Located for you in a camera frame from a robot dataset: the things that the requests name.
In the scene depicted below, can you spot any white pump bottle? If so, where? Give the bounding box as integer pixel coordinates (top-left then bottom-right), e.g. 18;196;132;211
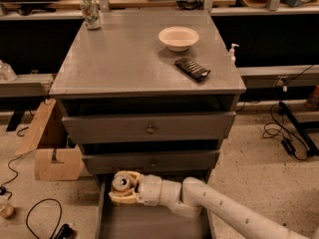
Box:
229;43;239;65

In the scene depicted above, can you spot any grey drawer cabinet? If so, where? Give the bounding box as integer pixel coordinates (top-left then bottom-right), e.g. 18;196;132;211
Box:
50;10;245;177

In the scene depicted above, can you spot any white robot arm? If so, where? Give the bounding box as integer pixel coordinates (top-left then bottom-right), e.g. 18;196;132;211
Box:
109;170;319;239

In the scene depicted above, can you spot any grey top drawer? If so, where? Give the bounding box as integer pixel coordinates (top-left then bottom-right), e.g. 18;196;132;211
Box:
62;112;235;144

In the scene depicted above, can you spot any white bowl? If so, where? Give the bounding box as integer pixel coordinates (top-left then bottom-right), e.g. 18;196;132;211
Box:
159;27;199;52

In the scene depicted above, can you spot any black table leg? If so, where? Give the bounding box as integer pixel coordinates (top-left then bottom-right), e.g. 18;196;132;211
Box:
279;102;319;156

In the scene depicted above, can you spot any grey open bottom drawer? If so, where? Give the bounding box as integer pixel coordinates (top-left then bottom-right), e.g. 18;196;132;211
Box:
95;175;215;239

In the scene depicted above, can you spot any black power adapter cable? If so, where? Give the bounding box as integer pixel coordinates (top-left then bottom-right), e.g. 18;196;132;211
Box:
261;103;311;162

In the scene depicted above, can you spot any wooden block stand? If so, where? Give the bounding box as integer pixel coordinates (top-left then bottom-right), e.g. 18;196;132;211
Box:
15;99;85;181

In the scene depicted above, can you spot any orange soda can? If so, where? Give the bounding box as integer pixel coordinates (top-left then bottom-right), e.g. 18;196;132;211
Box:
112;175;131;193

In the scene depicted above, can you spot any black snack bar packet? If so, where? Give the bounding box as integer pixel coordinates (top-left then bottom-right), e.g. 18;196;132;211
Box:
174;58;210;83

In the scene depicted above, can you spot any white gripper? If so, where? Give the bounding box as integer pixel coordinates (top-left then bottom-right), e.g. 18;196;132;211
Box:
109;170;162;206

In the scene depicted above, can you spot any orange bottle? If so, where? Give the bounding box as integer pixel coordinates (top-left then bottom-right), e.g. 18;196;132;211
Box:
305;86;319;109

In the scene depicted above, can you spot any clear plastic cup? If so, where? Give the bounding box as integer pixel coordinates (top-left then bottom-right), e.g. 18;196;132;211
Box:
0;196;14;218

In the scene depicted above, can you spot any clear plastic container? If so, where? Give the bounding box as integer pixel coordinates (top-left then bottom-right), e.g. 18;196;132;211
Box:
0;60;17;82

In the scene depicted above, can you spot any grey middle drawer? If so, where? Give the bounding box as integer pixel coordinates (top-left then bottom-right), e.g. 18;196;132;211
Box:
82;150;220;174

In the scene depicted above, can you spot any black floor cable left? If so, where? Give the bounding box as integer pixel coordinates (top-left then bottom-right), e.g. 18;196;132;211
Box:
25;198;74;239

